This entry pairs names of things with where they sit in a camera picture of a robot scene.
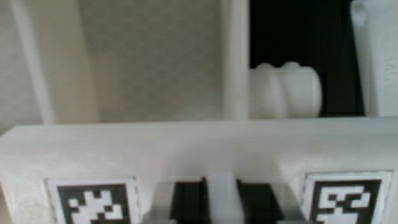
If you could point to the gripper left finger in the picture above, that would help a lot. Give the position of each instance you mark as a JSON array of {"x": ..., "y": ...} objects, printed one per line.
[{"x": 85, "y": 177}]

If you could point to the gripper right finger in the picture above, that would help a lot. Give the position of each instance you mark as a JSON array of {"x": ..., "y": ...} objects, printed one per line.
[{"x": 313, "y": 154}]

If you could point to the white cabinet body box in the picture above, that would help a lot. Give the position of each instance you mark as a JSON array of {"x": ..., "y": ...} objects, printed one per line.
[{"x": 119, "y": 61}]

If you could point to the white cabinet door panel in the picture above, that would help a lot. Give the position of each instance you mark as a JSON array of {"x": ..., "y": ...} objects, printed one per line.
[{"x": 373, "y": 14}]

